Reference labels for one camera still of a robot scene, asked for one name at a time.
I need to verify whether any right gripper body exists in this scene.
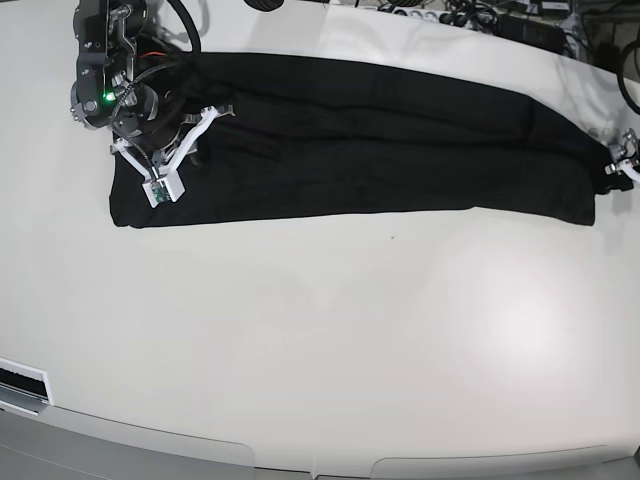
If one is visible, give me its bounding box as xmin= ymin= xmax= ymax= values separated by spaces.
xmin=110 ymin=84 xmax=200 ymax=162

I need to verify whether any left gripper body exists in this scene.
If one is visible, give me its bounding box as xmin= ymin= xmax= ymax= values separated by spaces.
xmin=604 ymin=128 xmax=639 ymax=191

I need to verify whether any black t-shirt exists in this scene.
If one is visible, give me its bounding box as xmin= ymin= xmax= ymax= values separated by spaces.
xmin=109 ymin=53 xmax=622 ymax=228

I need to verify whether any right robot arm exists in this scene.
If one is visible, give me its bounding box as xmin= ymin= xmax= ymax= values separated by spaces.
xmin=70 ymin=1 xmax=201 ymax=170

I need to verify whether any white power strip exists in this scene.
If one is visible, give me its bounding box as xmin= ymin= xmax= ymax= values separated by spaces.
xmin=339 ymin=0 xmax=449 ymax=19

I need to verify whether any white table slot panel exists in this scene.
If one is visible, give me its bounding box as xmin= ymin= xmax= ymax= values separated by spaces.
xmin=1 ymin=358 xmax=55 ymax=416

